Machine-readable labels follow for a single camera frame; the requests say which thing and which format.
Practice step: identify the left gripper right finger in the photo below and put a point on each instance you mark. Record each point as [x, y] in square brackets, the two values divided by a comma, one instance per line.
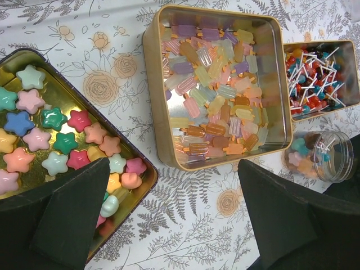
[298, 228]

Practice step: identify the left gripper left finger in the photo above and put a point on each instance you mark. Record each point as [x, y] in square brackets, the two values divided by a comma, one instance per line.
[52, 226]

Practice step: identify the clear glass jar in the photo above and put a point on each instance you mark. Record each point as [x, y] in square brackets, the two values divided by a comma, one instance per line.
[327, 155]

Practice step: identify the dark tin with star candies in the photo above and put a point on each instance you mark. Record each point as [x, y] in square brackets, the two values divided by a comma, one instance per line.
[67, 124]

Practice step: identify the gold tin with lollipops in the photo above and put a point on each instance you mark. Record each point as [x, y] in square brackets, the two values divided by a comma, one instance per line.
[322, 77]

